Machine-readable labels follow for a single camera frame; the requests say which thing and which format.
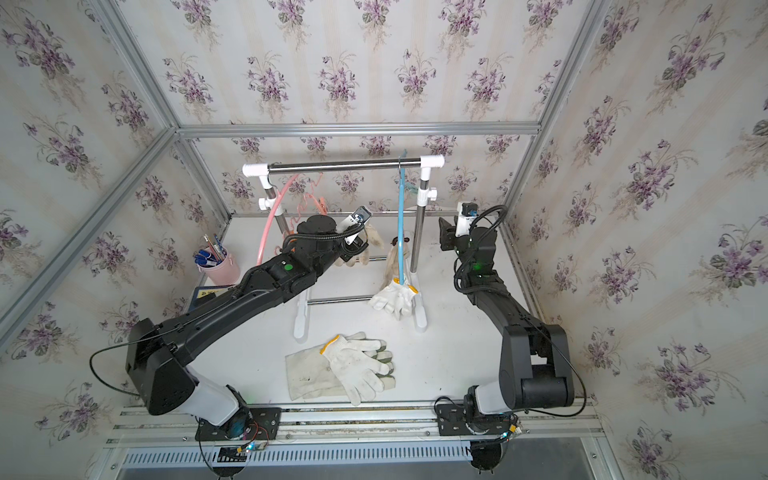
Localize pink metal pen bucket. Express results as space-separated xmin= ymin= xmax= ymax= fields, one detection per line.
xmin=197 ymin=255 xmax=241 ymax=286

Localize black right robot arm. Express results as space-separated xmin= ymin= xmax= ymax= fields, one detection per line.
xmin=439 ymin=202 xmax=576 ymax=423

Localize pink wavy hanger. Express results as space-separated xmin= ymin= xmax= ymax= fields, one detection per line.
xmin=256 ymin=174 xmax=329 ymax=265

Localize blue pens in bucket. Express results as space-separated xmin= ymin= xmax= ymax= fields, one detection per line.
xmin=194 ymin=235 xmax=227 ymax=269

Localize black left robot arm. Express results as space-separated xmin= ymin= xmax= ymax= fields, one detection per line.
xmin=125 ymin=207 xmax=371 ymax=438

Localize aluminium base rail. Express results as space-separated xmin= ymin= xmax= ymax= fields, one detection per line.
xmin=90 ymin=401 xmax=620 ymax=479

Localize white glove yellow cuff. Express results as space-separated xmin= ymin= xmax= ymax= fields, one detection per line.
xmin=368 ymin=278 xmax=419 ymax=320
xmin=320 ymin=332 xmax=396 ymax=406

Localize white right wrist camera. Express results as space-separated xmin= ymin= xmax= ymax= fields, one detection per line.
xmin=455 ymin=202 xmax=479 ymax=237

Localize blue wavy hanger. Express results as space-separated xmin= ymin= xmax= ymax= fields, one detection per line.
xmin=396 ymin=150 xmax=410 ymax=286

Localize small circuit board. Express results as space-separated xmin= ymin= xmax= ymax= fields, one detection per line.
xmin=216 ymin=440 xmax=269 ymax=464

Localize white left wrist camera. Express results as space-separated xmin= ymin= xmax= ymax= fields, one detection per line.
xmin=336 ymin=206 xmax=372 ymax=233

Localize white steel drying rack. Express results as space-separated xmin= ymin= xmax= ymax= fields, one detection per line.
xmin=241 ymin=154 xmax=446 ymax=344

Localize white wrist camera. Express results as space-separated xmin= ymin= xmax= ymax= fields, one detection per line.
xmin=455 ymin=202 xmax=479 ymax=237
xmin=336 ymin=206 xmax=372 ymax=233

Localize beige glove black cuff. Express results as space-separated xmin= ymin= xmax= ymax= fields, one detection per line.
xmin=383 ymin=236 xmax=410 ymax=286
xmin=335 ymin=223 xmax=385 ymax=268

